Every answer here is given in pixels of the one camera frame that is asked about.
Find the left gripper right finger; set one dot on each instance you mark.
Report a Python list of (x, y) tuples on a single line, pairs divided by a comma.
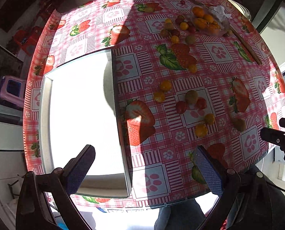
[(211, 169)]

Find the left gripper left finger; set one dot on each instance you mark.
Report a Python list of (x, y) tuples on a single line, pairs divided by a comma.
[(76, 169)]

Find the green-brown round fruit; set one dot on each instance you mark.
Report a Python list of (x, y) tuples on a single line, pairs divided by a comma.
[(191, 97)]

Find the yellow cherry tomato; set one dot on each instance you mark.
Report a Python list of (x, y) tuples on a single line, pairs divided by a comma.
[(165, 86), (175, 39)]

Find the white rectangular tray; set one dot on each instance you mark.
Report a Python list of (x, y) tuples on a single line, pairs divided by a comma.
[(78, 107)]

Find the red cherry tomato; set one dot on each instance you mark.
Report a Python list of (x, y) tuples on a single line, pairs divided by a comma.
[(181, 107)]

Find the purple plastic stool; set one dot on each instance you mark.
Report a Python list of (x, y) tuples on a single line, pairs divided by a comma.
[(12, 90)]

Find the pink strawberry tablecloth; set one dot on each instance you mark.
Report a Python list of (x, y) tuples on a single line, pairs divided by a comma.
[(237, 97)]

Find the long wooden spoon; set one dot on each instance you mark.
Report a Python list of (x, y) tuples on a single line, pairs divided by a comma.
[(225, 27)]

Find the crumpled white tissue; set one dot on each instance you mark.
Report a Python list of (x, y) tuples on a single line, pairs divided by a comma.
[(220, 13)]

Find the glass fruit bowl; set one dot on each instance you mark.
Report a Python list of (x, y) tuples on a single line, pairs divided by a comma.
[(207, 25)]

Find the orange kumquat in bowl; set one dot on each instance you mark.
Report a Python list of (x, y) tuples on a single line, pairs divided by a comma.
[(198, 12)]

